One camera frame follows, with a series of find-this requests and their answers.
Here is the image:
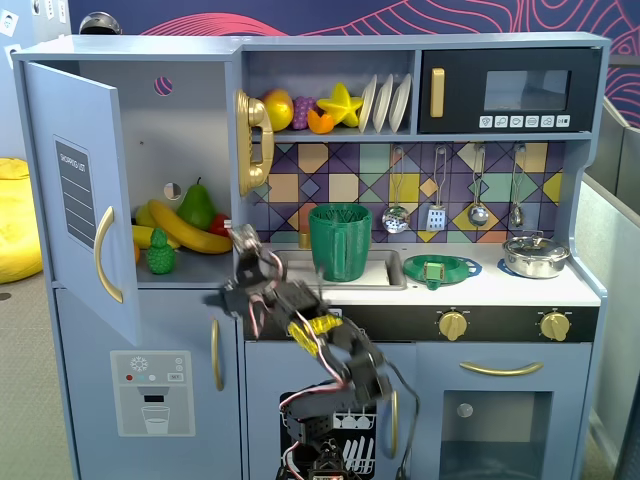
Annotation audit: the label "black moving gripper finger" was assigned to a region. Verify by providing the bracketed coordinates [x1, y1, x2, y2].
[201, 283, 252, 315]

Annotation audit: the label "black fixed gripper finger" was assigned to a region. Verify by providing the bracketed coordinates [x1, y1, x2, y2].
[229, 223, 275, 292]

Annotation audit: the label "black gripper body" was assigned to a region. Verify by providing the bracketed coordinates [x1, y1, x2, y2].
[247, 277, 321, 326]

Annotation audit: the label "green toy pineapple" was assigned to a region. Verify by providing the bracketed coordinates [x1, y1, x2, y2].
[145, 227, 177, 275]

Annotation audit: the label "blue shopping list cabinet door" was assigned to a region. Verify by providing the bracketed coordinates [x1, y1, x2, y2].
[22, 60, 140, 347]

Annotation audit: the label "large yellow toy banana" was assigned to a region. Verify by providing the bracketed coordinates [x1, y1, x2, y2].
[148, 198, 234, 255]

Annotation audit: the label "blue toy kitchen unit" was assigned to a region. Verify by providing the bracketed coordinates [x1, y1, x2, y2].
[10, 32, 612, 480]

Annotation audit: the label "green toy pear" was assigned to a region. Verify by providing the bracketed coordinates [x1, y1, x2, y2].
[175, 177, 219, 232]

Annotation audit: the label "blue dishwasher door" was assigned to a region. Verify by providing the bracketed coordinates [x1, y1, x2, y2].
[244, 342, 417, 480]

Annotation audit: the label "yellow toy lemon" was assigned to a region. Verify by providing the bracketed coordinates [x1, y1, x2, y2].
[134, 202, 160, 229]

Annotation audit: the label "blue fridge door with dispenser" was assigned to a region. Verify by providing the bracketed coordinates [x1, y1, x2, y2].
[53, 288, 241, 480]

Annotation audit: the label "gold toy telephone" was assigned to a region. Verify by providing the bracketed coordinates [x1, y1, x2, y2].
[234, 88, 276, 199]

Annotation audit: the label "steel toy ladle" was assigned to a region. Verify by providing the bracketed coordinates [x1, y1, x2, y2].
[382, 144, 411, 235]

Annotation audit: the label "yellow red toy mango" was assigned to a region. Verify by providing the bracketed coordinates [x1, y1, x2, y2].
[260, 88, 295, 133]

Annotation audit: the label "orange toy slice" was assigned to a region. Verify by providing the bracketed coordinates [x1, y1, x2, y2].
[306, 107, 335, 135]

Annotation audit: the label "purple toy grapes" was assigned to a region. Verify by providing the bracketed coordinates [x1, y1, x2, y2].
[291, 95, 317, 131]

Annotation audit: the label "gold stove knob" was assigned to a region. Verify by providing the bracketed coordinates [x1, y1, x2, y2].
[538, 309, 571, 344]
[438, 308, 470, 343]

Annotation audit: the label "yellow toy starfruit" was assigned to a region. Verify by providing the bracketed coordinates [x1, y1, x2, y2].
[315, 82, 365, 129]

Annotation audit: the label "steel toy spatula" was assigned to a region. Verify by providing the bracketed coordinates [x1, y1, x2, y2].
[426, 144, 448, 232]

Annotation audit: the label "white toy plate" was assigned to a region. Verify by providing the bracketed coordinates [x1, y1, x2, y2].
[358, 74, 379, 135]
[372, 73, 395, 134]
[388, 73, 413, 134]

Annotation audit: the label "steel toy spoon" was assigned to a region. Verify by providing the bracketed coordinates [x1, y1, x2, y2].
[467, 143, 490, 227]

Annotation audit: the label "yellow bean bag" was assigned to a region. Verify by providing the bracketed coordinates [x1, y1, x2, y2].
[0, 157, 45, 285]

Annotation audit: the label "blue oven door with window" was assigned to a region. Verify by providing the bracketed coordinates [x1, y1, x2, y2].
[415, 342, 594, 480]

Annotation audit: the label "steel pot with lid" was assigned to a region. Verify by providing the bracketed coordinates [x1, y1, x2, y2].
[501, 230, 571, 280]

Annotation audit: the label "black toy microwave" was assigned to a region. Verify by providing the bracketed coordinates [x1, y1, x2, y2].
[417, 48, 604, 135]

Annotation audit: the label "grey fabric partition panel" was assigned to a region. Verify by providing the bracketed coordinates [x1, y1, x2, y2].
[574, 172, 640, 480]

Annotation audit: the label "black power cable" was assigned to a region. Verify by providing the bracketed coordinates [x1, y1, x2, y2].
[387, 358, 422, 480]

